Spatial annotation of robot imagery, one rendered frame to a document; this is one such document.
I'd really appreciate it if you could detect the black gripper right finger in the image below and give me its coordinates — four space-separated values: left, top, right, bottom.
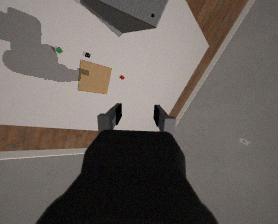
153 105 176 137

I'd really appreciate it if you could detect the green die with white pips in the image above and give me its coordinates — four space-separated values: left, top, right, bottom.
56 47 62 53

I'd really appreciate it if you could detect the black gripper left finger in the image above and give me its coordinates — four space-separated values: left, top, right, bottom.
97 103 122 134

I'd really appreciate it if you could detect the tan flat mat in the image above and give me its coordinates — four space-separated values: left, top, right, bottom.
78 60 112 94

